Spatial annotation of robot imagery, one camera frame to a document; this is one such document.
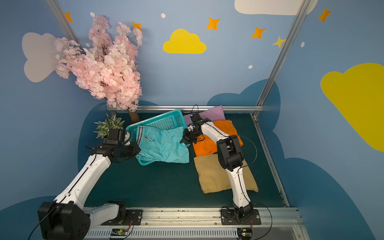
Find orange pants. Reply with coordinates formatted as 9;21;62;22
193;120;238;157

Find teal plastic basket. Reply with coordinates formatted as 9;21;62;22
125;109;188;167

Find teal pants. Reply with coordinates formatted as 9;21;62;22
136;126;190;166

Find beige pants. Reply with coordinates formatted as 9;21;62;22
193;153;259;194

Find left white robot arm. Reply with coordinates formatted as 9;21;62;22
38;141;140;240

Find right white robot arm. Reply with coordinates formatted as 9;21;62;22
180;119;254;221

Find purple folded pants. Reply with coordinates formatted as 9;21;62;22
184;106;226;126

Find small potted green plant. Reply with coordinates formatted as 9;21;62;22
94;115;125;139

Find left green circuit board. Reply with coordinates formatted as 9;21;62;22
110;229;130;238

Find green circuit board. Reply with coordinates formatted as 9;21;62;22
237;228;253;240
110;229;130;238

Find pink blossom artificial tree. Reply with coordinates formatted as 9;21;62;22
54;15;143;123

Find right green circuit board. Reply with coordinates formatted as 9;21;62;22
237;228;253;240

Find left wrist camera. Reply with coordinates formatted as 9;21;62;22
103;129;126;146

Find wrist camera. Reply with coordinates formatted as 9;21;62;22
103;129;126;146
190;113;202;124

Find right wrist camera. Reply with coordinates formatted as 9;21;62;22
190;113;202;124

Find aluminium back rail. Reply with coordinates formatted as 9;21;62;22
137;105;264;113

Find aluminium rail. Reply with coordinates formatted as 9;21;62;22
137;105;264;113
83;207;310;240

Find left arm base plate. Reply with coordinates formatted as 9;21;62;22
102;209;143;226

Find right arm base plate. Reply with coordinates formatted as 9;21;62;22
220;208;262;226

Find aluminium front rail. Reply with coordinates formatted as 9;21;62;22
83;207;310;240

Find aluminium frame post left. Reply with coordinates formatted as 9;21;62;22
45;0;80;44

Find aluminium frame post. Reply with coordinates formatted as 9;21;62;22
45;0;80;44
252;0;315;120

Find aluminium frame post right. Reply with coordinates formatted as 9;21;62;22
252;0;315;120

